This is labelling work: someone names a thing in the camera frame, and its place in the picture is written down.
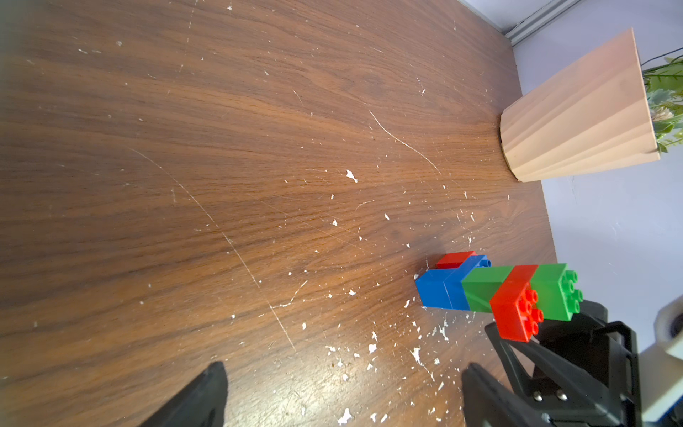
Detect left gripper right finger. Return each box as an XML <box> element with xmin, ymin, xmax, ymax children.
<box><xmin>462</xmin><ymin>363</ymin><xmax>551</xmax><ymax>427</ymax></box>

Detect green white artificial flowers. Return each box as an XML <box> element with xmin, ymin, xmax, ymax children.
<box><xmin>641</xmin><ymin>47</ymin><xmax>682</xmax><ymax>154</ymax></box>

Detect blue long lego brick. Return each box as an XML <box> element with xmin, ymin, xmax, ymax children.
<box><xmin>457</xmin><ymin>255</ymin><xmax>492</xmax><ymax>276</ymax></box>

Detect green small lego brick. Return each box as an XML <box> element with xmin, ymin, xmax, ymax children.
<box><xmin>462</xmin><ymin>266</ymin><xmax>514</xmax><ymax>313</ymax></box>
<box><xmin>531</xmin><ymin>263</ymin><xmax>583</xmax><ymax>322</ymax></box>

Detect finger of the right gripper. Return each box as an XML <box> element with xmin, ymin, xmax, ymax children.
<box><xmin>485</xmin><ymin>320</ymin><xmax>640</xmax><ymax>426</ymax></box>
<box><xmin>539</xmin><ymin>300</ymin><xmax>608</xmax><ymax>334</ymax></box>

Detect beige ribbed flower pot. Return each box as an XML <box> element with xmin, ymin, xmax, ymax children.
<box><xmin>500</xmin><ymin>30</ymin><xmax>660</xmax><ymax>183</ymax></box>

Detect red small lego brick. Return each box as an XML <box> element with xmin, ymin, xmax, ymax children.
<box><xmin>436</xmin><ymin>251</ymin><xmax>477</xmax><ymax>270</ymax></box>

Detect red long lego brick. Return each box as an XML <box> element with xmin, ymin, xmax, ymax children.
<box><xmin>490</xmin><ymin>265</ymin><xmax>544</xmax><ymax>343</ymax></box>

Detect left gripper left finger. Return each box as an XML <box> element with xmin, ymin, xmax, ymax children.
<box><xmin>141</xmin><ymin>361</ymin><xmax>229</xmax><ymax>427</ymax></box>

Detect blue small lego brick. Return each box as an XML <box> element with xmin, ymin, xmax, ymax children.
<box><xmin>416</xmin><ymin>269</ymin><xmax>472</xmax><ymax>311</ymax></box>

